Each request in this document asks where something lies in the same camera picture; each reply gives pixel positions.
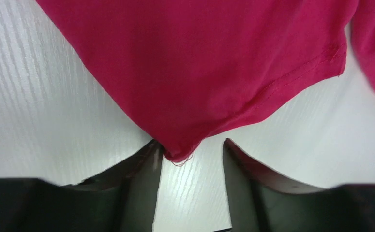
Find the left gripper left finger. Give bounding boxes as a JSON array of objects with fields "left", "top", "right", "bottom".
[{"left": 0, "top": 140, "right": 163, "bottom": 232}]

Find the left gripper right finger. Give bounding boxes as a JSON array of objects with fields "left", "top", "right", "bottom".
[{"left": 223, "top": 139, "right": 375, "bottom": 232}]

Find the crimson red t-shirt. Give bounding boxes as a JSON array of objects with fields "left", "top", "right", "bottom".
[{"left": 38, "top": 0, "right": 375, "bottom": 162}]

